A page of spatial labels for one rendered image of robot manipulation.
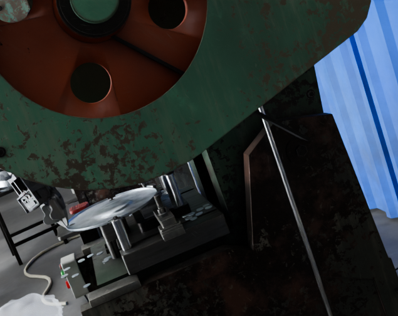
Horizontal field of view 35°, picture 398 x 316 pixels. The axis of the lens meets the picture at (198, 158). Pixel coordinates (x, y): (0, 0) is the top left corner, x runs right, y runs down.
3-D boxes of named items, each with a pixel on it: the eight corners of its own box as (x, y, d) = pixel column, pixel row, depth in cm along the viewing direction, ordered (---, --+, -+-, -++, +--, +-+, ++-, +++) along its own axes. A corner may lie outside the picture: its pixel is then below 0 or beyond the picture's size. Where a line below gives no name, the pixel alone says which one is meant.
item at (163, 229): (164, 241, 168) (151, 206, 166) (155, 226, 185) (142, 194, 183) (185, 232, 169) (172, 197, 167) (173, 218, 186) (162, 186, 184)
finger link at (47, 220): (51, 237, 186) (32, 212, 186) (64, 229, 191) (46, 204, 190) (57, 233, 184) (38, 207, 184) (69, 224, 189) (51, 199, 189)
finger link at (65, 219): (57, 233, 184) (38, 207, 184) (69, 224, 189) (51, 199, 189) (62, 229, 182) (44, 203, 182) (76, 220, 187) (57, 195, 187)
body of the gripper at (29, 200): (27, 215, 185) (3, 182, 184) (47, 204, 192) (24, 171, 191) (41, 205, 180) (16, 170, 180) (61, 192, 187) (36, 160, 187)
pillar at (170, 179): (177, 207, 185) (161, 163, 182) (176, 205, 187) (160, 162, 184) (184, 204, 185) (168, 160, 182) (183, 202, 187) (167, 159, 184)
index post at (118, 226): (123, 251, 173) (110, 219, 171) (122, 248, 176) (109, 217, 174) (133, 247, 173) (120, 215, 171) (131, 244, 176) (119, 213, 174)
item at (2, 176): (19, 266, 461) (-26, 166, 445) (10, 254, 502) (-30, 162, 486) (69, 242, 475) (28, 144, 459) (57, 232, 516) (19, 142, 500)
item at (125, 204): (154, 182, 205) (153, 180, 205) (160, 204, 177) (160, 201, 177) (69, 214, 203) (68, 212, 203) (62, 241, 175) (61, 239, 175)
